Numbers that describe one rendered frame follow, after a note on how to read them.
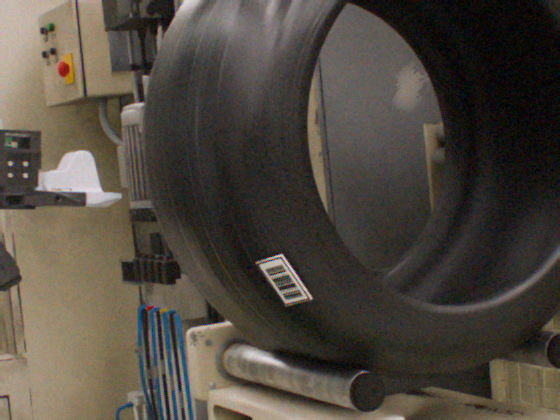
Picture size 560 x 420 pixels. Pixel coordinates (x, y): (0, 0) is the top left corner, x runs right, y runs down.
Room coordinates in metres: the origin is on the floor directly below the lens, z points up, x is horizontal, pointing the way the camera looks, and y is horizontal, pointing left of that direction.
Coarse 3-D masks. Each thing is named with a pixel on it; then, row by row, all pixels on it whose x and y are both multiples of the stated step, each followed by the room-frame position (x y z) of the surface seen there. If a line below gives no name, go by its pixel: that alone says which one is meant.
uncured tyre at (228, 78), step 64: (192, 0) 1.43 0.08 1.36; (256, 0) 1.28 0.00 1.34; (320, 0) 1.28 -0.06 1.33; (384, 0) 1.65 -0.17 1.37; (448, 0) 1.66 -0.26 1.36; (512, 0) 1.59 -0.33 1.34; (192, 64) 1.33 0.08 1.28; (256, 64) 1.26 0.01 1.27; (448, 64) 1.69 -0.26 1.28; (512, 64) 1.66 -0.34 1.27; (192, 128) 1.30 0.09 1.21; (256, 128) 1.25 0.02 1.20; (448, 128) 1.71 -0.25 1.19; (512, 128) 1.69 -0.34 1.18; (192, 192) 1.32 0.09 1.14; (256, 192) 1.25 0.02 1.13; (448, 192) 1.69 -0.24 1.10; (512, 192) 1.68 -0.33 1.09; (192, 256) 1.39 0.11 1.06; (256, 256) 1.27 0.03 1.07; (320, 256) 1.27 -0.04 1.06; (448, 256) 1.68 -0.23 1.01; (512, 256) 1.61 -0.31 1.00; (256, 320) 1.38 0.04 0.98; (320, 320) 1.29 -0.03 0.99; (384, 320) 1.30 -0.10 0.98; (448, 320) 1.34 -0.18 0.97; (512, 320) 1.39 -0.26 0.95
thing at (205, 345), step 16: (192, 336) 1.59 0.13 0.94; (208, 336) 1.60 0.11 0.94; (224, 336) 1.61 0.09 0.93; (240, 336) 1.62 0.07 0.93; (192, 352) 1.59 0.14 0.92; (208, 352) 1.59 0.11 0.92; (192, 368) 1.60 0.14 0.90; (208, 368) 1.59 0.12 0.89; (192, 384) 1.60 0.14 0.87; (208, 384) 1.59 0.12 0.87; (224, 384) 1.60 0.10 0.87
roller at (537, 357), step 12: (540, 336) 1.45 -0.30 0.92; (552, 336) 1.44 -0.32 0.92; (516, 348) 1.48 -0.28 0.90; (528, 348) 1.46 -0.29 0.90; (540, 348) 1.44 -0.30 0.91; (552, 348) 1.43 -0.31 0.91; (504, 360) 1.53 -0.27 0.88; (516, 360) 1.50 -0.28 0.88; (528, 360) 1.47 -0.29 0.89; (540, 360) 1.45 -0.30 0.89; (552, 360) 1.43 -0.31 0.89
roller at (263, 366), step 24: (240, 360) 1.55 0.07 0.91; (264, 360) 1.50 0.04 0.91; (288, 360) 1.45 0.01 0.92; (312, 360) 1.42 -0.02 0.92; (288, 384) 1.43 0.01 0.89; (312, 384) 1.38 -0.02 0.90; (336, 384) 1.33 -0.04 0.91; (360, 384) 1.30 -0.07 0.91; (384, 384) 1.32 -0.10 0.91; (360, 408) 1.30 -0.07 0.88
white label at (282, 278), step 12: (264, 264) 1.26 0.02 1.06; (276, 264) 1.26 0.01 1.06; (288, 264) 1.25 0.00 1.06; (276, 276) 1.27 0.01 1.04; (288, 276) 1.26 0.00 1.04; (276, 288) 1.28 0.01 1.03; (288, 288) 1.27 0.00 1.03; (300, 288) 1.26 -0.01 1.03; (288, 300) 1.28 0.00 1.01; (300, 300) 1.27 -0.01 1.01
